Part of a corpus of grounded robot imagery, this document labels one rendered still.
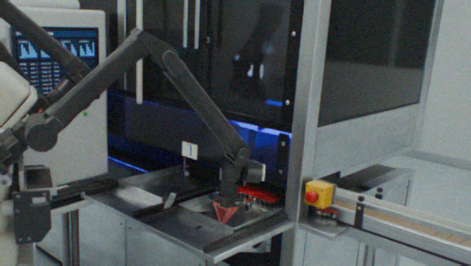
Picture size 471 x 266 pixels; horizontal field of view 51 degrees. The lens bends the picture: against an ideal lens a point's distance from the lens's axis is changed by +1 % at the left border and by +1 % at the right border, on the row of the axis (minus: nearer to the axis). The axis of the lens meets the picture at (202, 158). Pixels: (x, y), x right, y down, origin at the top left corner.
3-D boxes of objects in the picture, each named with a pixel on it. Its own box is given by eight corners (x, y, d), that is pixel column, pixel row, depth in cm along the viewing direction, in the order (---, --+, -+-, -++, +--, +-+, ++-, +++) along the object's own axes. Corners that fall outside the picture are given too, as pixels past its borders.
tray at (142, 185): (181, 172, 216) (181, 164, 215) (224, 187, 199) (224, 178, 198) (118, 188, 192) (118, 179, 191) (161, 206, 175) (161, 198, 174)
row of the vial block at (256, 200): (235, 199, 186) (236, 187, 184) (273, 212, 174) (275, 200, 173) (231, 199, 184) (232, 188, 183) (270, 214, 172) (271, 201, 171)
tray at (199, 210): (240, 192, 193) (240, 183, 192) (294, 211, 176) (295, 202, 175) (177, 213, 170) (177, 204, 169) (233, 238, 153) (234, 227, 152)
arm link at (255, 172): (228, 139, 154) (240, 147, 147) (258, 143, 159) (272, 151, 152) (219, 173, 158) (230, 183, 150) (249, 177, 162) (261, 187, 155)
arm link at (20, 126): (7, 130, 127) (7, 136, 122) (39, 106, 128) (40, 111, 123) (31, 156, 131) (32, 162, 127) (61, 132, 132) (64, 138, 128)
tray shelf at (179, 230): (173, 172, 220) (173, 169, 219) (306, 220, 173) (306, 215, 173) (80, 197, 187) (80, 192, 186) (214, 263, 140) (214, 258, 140)
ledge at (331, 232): (320, 218, 176) (320, 213, 176) (353, 229, 168) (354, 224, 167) (299, 228, 166) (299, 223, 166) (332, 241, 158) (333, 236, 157)
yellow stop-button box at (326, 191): (315, 198, 167) (317, 178, 165) (334, 204, 163) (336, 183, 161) (303, 203, 162) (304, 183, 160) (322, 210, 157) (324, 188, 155)
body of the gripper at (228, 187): (244, 204, 157) (248, 181, 156) (223, 205, 149) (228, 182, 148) (229, 198, 161) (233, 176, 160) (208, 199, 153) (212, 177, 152)
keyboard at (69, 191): (106, 180, 224) (106, 175, 223) (125, 188, 215) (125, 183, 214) (24, 202, 195) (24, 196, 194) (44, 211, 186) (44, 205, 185)
